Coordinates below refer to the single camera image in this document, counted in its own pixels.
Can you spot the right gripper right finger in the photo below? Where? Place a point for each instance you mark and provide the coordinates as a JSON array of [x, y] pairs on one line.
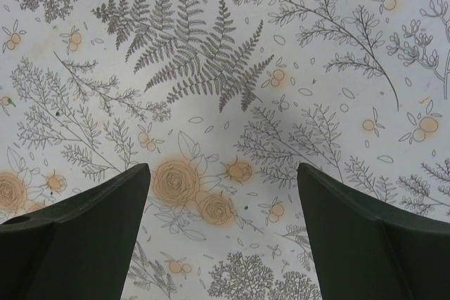
[[367, 249]]

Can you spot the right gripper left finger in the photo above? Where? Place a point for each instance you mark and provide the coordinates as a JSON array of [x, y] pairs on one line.
[[79, 248]]

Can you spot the floral table mat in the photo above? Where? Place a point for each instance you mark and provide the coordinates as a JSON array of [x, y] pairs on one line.
[[223, 99]]

